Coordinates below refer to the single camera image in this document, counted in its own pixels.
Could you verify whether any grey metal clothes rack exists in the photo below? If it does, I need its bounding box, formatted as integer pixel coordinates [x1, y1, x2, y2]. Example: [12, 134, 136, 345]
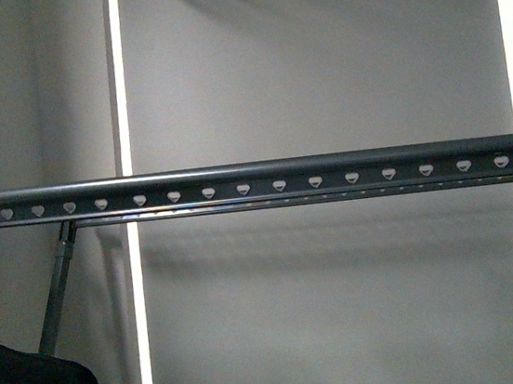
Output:
[0, 134, 513, 356]

